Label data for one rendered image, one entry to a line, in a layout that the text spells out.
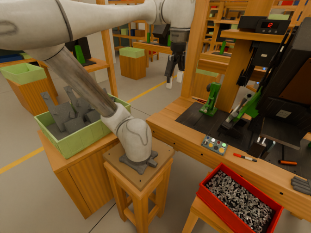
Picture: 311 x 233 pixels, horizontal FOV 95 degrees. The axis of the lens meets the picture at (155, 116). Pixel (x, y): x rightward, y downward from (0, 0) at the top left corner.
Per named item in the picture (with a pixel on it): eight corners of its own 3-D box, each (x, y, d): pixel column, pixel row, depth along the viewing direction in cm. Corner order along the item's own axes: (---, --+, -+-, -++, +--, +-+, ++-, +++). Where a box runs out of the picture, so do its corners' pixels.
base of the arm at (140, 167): (147, 179, 78) (147, 174, 74) (117, 160, 87) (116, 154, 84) (164, 156, 90) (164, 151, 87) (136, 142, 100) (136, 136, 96)
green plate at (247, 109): (248, 124, 93) (274, 100, 79) (236, 117, 96) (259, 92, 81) (250, 116, 101) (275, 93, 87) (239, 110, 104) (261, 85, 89)
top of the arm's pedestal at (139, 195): (139, 200, 76) (139, 197, 73) (103, 167, 92) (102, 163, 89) (172, 162, 96) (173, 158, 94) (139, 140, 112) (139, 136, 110)
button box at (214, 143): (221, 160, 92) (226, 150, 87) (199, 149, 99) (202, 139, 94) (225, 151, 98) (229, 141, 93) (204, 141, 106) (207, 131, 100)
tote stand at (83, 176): (85, 220, 137) (53, 171, 91) (67, 181, 167) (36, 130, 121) (141, 175, 175) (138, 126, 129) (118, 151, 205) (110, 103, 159)
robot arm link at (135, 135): (133, 168, 77) (131, 139, 64) (118, 147, 88) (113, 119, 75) (157, 153, 85) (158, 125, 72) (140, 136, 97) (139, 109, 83)
